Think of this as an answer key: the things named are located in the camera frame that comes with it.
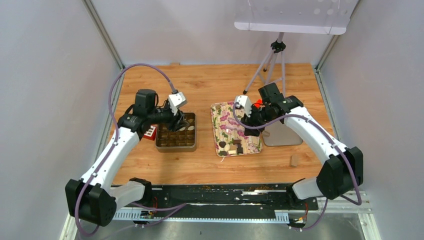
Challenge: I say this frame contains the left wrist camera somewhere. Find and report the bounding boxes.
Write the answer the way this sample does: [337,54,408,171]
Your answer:
[168,92,188,116]

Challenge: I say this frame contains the white tripod stand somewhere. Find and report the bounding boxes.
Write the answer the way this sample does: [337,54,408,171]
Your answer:
[242,32,287,96]

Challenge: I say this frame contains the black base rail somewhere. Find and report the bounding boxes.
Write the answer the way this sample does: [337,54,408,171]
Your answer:
[71,182,372,226]

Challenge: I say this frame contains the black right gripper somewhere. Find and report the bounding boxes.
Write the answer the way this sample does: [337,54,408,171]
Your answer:
[240,104,276,137]

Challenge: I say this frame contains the grey metal tin lid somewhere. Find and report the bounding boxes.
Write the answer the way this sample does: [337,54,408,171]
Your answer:
[261,119,303,147]

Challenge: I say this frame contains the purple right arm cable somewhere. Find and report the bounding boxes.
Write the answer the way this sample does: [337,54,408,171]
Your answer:
[231,100,364,231]

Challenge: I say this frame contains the brown rectangular chocolate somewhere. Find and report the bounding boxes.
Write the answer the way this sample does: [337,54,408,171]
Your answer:
[232,139,241,145]

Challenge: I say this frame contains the small wooden block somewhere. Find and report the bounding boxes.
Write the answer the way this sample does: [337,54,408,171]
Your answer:
[289,154,299,168]

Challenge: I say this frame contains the gold chocolate tin box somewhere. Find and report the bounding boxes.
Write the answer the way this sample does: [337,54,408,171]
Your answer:
[155,112,197,153]

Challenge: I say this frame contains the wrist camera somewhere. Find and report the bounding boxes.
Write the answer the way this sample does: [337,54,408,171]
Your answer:
[233,95,252,118]
[168,92,188,116]

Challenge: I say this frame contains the pink silicone tongs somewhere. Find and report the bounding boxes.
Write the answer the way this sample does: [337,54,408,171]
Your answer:
[223,117,245,131]

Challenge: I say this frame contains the white overhead light panel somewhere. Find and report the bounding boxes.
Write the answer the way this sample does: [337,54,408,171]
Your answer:
[234,0,359,35]

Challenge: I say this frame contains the floral patterned tray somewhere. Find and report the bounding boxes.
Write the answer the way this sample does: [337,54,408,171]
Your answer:
[210,101,263,158]

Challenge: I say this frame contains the red white grid object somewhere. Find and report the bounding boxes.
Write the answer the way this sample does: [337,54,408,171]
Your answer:
[143,125,158,141]

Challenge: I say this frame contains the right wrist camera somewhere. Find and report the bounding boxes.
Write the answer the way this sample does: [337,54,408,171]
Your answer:
[233,95,252,118]

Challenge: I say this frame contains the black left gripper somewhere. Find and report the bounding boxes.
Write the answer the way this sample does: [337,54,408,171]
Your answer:
[148,101,190,133]

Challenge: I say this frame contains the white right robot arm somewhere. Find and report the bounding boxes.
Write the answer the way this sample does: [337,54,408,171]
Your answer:
[233,83,364,209]

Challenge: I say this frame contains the small red block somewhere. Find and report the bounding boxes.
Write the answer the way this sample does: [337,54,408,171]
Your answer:
[252,99,264,109]

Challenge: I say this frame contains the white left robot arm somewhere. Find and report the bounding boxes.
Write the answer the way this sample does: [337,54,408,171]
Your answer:
[65,89,188,227]

